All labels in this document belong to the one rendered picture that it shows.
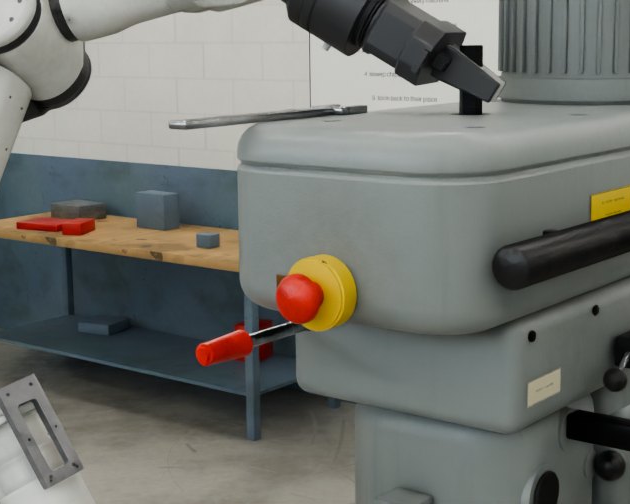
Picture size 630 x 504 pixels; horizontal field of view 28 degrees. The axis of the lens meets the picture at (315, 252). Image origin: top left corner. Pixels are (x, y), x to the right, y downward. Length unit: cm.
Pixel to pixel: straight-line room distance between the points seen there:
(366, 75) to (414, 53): 529
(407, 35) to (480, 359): 30
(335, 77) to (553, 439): 543
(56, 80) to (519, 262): 55
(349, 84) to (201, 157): 113
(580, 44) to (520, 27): 7
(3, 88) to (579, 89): 57
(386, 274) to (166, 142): 641
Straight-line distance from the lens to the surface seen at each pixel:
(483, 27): 604
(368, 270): 99
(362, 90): 643
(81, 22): 126
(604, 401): 128
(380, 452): 119
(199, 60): 715
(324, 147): 100
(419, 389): 110
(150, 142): 746
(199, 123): 103
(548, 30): 131
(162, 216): 698
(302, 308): 97
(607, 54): 131
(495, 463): 114
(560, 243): 100
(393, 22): 115
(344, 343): 114
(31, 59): 126
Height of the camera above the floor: 197
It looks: 10 degrees down
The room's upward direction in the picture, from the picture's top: 1 degrees counter-clockwise
